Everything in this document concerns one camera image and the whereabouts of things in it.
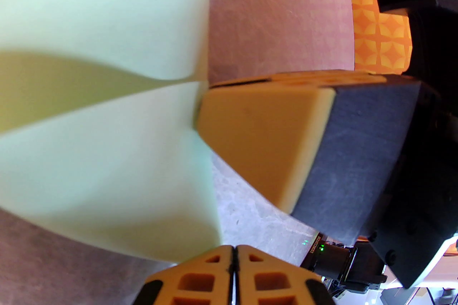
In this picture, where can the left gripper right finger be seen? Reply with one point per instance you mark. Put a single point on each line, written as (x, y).
(272, 289)

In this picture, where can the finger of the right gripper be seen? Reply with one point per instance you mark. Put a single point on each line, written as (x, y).
(322, 74)
(272, 139)

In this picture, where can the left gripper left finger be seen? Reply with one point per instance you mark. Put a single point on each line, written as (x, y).
(200, 289)

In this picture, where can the light green paper sheet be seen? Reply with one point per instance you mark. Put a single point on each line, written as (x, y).
(89, 160)

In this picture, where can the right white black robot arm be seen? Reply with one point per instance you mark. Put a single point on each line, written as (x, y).
(336, 257)

